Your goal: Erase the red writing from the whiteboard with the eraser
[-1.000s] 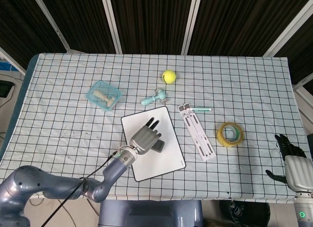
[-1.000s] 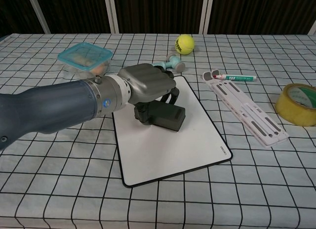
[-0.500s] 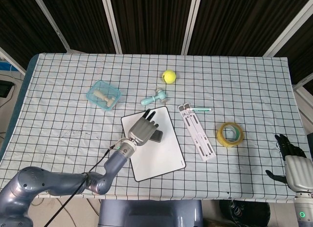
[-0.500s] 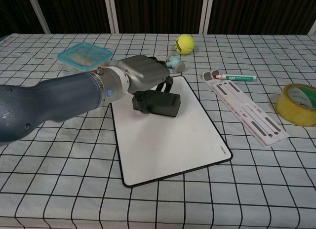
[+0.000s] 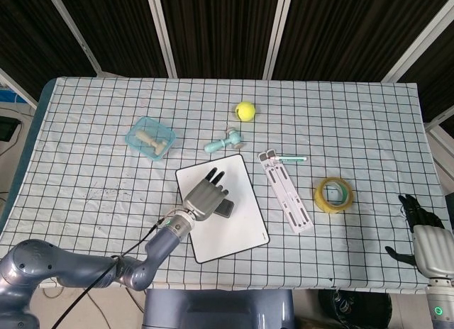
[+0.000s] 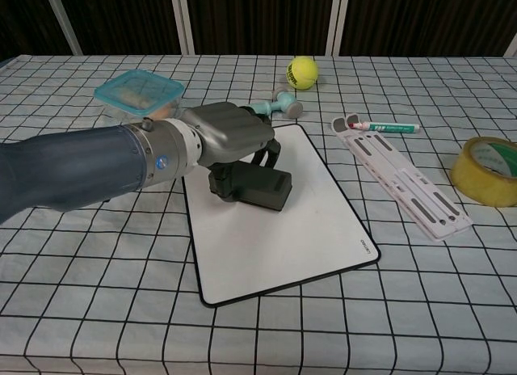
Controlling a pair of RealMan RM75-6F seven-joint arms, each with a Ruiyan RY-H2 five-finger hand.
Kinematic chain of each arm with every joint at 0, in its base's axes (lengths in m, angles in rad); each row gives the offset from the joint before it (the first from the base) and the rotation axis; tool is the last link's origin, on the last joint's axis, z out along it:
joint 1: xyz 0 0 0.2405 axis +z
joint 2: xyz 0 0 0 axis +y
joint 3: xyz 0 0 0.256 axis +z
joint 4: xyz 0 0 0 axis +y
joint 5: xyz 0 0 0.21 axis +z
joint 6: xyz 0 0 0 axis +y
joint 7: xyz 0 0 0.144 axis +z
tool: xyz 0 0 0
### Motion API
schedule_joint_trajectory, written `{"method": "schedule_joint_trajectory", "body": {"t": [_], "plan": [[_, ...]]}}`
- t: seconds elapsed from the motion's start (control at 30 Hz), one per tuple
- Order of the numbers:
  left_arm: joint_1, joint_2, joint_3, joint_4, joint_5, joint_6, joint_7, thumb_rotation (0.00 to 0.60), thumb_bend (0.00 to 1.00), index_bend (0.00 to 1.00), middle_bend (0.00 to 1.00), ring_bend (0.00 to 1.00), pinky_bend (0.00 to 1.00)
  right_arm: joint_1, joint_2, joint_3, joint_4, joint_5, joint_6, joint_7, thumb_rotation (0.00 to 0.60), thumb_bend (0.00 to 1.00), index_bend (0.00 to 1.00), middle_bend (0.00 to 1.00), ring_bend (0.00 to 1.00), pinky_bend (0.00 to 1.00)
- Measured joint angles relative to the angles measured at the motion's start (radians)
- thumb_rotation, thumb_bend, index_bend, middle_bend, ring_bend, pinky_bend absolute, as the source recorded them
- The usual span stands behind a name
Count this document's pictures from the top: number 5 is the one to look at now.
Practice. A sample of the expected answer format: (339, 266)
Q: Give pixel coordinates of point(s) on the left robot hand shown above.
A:
(204, 199)

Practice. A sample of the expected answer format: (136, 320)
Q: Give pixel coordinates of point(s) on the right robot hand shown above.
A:
(431, 247)

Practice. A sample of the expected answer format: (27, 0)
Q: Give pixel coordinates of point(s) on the gray board eraser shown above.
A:
(225, 208)

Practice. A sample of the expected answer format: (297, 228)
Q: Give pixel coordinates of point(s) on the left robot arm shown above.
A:
(53, 265)

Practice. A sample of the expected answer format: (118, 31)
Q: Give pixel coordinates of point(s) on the blue gray robot base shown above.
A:
(220, 307)

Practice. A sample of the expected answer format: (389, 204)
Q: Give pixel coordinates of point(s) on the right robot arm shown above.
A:
(440, 300)

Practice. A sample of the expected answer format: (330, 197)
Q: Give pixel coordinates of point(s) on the white whiteboard with black rim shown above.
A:
(241, 237)

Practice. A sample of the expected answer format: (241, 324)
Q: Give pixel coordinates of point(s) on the beige wooden stamp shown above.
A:
(152, 142)

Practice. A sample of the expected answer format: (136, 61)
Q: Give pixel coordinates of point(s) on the blue plastic container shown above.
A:
(142, 143)

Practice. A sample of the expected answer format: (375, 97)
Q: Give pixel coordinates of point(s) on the white folding laptop stand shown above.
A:
(289, 198)

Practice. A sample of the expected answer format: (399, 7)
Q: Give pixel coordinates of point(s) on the green white marker pen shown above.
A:
(292, 159)

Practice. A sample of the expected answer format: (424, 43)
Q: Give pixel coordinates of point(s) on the yellow tennis ball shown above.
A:
(245, 111)

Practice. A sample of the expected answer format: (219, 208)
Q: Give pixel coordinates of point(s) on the checkered white tablecloth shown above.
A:
(106, 208)

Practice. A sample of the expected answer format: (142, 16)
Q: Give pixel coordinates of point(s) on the yellow tape roll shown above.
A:
(321, 198)

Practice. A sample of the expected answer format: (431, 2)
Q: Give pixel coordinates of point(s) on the dark folding screen panel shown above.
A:
(117, 24)
(440, 84)
(347, 31)
(28, 34)
(223, 31)

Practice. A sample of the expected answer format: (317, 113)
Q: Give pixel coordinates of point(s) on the blue box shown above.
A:
(10, 95)

